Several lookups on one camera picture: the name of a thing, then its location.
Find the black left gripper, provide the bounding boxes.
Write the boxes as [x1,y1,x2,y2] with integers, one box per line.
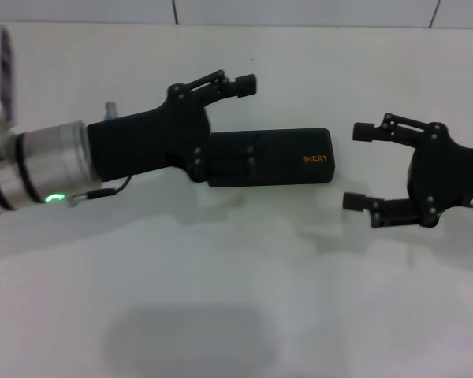
[85,69,258,184]

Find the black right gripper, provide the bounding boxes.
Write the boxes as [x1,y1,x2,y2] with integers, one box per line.
[341,112,473,230]

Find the black glasses case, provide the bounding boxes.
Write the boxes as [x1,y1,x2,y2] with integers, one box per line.
[204,127,337,189]

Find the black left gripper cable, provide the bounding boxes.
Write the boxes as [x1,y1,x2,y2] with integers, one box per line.
[69,176,134,208]

